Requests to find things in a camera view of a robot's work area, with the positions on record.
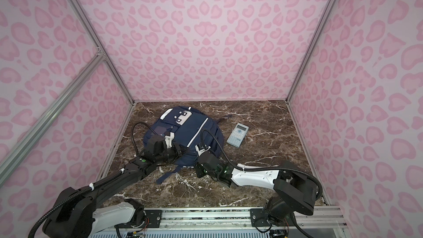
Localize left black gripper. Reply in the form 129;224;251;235
155;141;190;165

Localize navy blue student backpack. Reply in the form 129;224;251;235
145;106;224;185

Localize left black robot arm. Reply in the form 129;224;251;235
28;135;189;238

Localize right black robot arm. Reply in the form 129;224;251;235
195;146;323;231

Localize light blue scientific calculator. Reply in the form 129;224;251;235
227;123;249;148

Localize left diagonal aluminium strut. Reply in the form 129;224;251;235
1;51;104;186

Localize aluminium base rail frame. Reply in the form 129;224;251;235
61;206;353;238

